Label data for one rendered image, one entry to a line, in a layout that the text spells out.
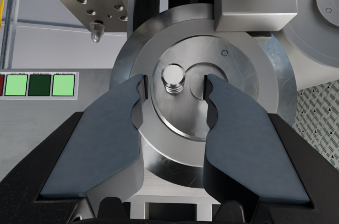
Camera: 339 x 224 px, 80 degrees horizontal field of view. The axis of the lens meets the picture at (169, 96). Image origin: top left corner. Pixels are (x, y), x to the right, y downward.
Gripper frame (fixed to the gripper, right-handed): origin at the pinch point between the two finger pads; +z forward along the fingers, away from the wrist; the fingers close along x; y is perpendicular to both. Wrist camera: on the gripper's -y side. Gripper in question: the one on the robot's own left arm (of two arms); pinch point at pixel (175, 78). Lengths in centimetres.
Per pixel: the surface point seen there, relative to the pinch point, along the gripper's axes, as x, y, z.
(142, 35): -2.8, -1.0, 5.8
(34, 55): -120, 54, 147
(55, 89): -29.9, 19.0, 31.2
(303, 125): 19.6, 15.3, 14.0
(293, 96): 9.0, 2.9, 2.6
